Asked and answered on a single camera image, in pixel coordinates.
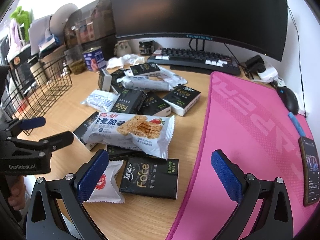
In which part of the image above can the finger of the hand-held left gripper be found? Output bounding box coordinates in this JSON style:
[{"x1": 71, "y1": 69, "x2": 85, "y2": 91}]
[
  {"x1": 4, "y1": 116, "x2": 46, "y2": 137},
  {"x1": 10, "y1": 130, "x2": 75, "y2": 157}
]

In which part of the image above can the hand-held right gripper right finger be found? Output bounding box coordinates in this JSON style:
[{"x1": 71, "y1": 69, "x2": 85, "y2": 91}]
[{"x1": 211, "y1": 149, "x2": 293, "y2": 240}]

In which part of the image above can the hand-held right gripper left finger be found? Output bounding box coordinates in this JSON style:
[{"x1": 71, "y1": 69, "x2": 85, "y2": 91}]
[{"x1": 26, "y1": 149, "x2": 110, "y2": 240}]

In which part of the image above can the small white red-logo packet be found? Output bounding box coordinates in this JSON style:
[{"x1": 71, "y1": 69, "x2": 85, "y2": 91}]
[{"x1": 86, "y1": 159, "x2": 125, "y2": 203}]

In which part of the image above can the black wire basket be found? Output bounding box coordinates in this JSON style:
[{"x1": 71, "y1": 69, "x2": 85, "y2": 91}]
[{"x1": 9, "y1": 55, "x2": 73, "y2": 136}]

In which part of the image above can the white blue snack packet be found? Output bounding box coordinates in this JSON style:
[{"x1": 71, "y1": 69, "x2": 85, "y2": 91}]
[{"x1": 81, "y1": 89, "x2": 121, "y2": 112}]

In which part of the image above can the pile of black tissue packs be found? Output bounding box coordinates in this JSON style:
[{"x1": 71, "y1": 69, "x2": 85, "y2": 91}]
[{"x1": 72, "y1": 63, "x2": 202, "y2": 200}]

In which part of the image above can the white cracker snack packet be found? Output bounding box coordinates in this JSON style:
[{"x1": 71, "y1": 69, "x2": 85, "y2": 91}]
[{"x1": 89, "y1": 111, "x2": 175, "y2": 161}]

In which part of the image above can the long white snack packet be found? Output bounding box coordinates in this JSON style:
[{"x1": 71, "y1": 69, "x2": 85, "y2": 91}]
[{"x1": 117, "y1": 76, "x2": 175, "y2": 92}]

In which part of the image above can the person's left hand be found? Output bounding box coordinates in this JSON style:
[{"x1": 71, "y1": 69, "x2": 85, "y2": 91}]
[{"x1": 7, "y1": 176, "x2": 27, "y2": 209}]

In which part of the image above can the pink mouse mat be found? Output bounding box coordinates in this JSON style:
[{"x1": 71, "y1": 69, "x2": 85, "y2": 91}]
[{"x1": 166, "y1": 71, "x2": 320, "y2": 240}]

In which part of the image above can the black box orange sticker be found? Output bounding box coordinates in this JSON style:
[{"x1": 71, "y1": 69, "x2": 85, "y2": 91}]
[{"x1": 7, "y1": 47, "x2": 39, "y2": 81}]

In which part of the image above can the beige storage bin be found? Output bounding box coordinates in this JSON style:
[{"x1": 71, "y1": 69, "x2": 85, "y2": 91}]
[{"x1": 37, "y1": 44, "x2": 68, "y2": 66}]

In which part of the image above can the glass jar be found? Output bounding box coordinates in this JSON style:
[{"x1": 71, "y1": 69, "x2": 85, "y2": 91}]
[{"x1": 64, "y1": 47, "x2": 87, "y2": 75}]

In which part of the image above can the blue white box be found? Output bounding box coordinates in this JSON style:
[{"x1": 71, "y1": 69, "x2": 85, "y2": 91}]
[{"x1": 38, "y1": 33, "x2": 63, "y2": 53}]

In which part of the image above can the pink white plush toy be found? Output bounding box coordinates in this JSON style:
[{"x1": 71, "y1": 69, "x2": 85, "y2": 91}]
[{"x1": 6, "y1": 21, "x2": 26, "y2": 58}]

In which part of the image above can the black smartphone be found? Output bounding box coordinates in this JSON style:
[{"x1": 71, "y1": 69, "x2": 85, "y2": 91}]
[{"x1": 298, "y1": 137, "x2": 320, "y2": 207}]

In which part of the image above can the blue tin can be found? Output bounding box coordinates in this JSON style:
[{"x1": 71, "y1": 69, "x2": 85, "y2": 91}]
[{"x1": 82, "y1": 46, "x2": 106, "y2": 72}]

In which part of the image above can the small blue stick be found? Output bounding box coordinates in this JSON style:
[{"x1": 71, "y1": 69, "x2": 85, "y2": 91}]
[{"x1": 288, "y1": 112, "x2": 305, "y2": 136}]

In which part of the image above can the black computer mouse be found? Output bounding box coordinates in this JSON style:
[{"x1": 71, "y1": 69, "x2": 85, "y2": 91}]
[{"x1": 276, "y1": 86, "x2": 300, "y2": 116}]

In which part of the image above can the crumpled white tissue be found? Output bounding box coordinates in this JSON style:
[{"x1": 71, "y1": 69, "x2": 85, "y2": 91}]
[{"x1": 106, "y1": 54, "x2": 146, "y2": 69}]

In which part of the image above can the off-white round object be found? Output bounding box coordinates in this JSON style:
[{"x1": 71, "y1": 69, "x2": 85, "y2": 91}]
[{"x1": 49, "y1": 4, "x2": 81, "y2": 38}]

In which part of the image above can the green plush toy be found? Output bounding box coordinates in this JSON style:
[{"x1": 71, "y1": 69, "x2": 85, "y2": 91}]
[{"x1": 10, "y1": 6, "x2": 34, "y2": 27}]

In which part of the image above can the small beige figurine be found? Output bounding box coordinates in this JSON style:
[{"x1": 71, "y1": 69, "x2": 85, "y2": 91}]
[{"x1": 114, "y1": 41, "x2": 132, "y2": 57}]

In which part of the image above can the black charger plug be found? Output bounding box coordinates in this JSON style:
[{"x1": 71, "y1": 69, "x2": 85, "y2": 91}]
[{"x1": 244, "y1": 54, "x2": 266, "y2": 75}]

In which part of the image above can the dark transparent storage organizer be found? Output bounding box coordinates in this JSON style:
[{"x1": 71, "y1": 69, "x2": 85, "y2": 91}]
[{"x1": 64, "y1": 0, "x2": 118, "y2": 53}]

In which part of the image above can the small dark jar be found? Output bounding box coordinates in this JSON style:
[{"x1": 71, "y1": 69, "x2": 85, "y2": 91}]
[{"x1": 138, "y1": 39, "x2": 154, "y2": 55}]

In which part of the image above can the dark keyboard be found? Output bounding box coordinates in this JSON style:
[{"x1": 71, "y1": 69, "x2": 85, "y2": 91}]
[{"x1": 147, "y1": 47, "x2": 242, "y2": 76}]

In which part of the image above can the black curved monitor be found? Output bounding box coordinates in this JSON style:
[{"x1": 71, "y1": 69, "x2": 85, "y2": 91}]
[{"x1": 108, "y1": 0, "x2": 289, "y2": 63}]

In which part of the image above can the black wall cable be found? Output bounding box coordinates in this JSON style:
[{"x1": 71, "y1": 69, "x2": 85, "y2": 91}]
[{"x1": 287, "y1": 5, "x2": 304, "y2": 88}]

